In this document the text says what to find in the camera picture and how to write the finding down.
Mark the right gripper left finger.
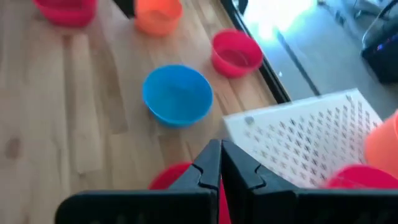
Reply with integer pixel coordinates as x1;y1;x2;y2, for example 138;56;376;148
55;139;221;224

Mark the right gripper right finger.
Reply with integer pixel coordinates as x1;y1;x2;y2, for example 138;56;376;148
221;140;398;224

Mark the red plastic mini bowl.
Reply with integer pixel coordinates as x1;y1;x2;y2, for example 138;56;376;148
32;0;98;28
210;28;264;78
148;161;231;224
323;164;398;190

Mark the blue plastic mini bowl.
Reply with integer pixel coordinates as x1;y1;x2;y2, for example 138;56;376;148
142;64;215;129

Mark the orange plastic mini bowl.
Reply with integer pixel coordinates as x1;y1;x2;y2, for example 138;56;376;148
364;110;398;180
134;0;183;37

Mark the white perforated metal shelf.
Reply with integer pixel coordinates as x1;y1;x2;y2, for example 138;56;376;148
223;88;384;190

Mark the black computer tower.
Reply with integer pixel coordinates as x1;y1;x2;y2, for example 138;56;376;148
361;27;398;84

